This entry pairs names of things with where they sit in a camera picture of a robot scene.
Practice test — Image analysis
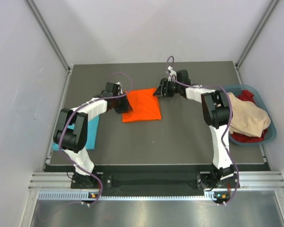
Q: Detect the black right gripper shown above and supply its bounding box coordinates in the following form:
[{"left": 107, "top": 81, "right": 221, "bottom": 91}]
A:
[{"left": 153, "top": 79, "right": 181, "bottom": 98}]

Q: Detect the orange t-shirt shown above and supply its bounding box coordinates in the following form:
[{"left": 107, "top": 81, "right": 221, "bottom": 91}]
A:
[{"left": 122, "top": 88, "right": 161, "bottom": 123}]

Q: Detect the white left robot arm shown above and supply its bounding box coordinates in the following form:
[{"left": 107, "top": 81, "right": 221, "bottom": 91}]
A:
[{"left": 53, "top": 82, "right": 133, "bottom": 189}]

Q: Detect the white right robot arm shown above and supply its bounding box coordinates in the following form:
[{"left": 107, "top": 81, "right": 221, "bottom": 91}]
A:
[{"left": 153, "top": 66, "right": 234, "bottom": 187}]

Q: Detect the folded light blue t-shirt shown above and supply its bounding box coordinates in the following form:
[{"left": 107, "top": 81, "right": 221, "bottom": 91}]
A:
[{"left": 52, "top": 115, "right": 99, "bottom": 151}]

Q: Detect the blue plastic laundry basket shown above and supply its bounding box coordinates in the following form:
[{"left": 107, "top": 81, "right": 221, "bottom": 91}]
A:
[{"left": 214, "top": 84, "right": 277, "bottom": 146}]

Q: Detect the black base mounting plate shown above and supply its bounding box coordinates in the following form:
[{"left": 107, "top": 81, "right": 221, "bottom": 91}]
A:
[{"left": 71, "top": 172, "right": 238, "bottom": 197}]

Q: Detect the dark red t-shirt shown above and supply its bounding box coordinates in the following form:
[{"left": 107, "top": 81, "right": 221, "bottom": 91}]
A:
[{"left": 230, "top": 90, "right": 268, "bottom": 144}]

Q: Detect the beige t-shirt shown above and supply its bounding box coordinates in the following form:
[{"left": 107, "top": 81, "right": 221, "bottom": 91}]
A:
[{"left": 228, "top": 92, "right": 271, "bottom": 138}]

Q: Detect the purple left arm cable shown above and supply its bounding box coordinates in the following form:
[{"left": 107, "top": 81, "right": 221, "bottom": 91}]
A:
[{"left": 58, "top": 72, "right": 134, "bottom": 206}]

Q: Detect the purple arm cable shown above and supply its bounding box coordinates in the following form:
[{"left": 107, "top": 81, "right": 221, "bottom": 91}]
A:
[
  {"left": 166, "top": 55, "right": 240, "bottom": 204},
  {"left": 58, "top": 72, "right": 134, "bottom": 206}
]

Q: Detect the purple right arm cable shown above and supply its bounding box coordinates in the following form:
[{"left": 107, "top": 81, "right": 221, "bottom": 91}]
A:
[{"left": 166, "top": 55, "right": 240, "bottom": 204}]

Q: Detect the grey slotted cable duct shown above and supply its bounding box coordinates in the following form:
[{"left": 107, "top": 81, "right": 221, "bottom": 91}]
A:
[{"left": 38, "top": 191, "right": 227, "bottom": 201}]

